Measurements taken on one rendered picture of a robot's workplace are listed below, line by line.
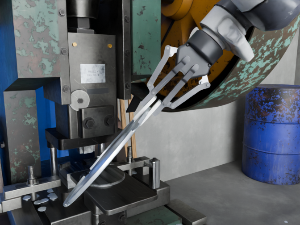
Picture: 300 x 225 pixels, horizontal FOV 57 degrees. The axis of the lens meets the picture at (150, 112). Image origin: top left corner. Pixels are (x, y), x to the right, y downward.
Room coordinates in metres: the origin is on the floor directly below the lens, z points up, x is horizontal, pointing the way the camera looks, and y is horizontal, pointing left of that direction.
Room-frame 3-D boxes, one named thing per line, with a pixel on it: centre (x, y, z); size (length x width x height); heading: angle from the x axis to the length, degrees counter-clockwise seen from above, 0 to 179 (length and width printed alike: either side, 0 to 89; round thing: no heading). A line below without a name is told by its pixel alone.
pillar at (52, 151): (0.84, 0.31, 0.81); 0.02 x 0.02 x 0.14
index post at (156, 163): (0.83, -0.01, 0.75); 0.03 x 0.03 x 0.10; 34
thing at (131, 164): (0.93, 0.06, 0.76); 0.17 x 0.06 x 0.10; 124
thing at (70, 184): (0.83, 0.20, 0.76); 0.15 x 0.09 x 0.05; 124
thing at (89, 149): (0.82, 0.20, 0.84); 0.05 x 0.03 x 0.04; 124
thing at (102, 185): (0.69, 0.10, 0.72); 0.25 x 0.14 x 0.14; 34
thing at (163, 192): (0.83, 0.20, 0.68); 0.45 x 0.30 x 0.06; 124
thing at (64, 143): (0.84, 0.21, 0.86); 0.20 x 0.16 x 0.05; 124
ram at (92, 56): (0.80, 0.18, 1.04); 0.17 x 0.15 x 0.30; 34
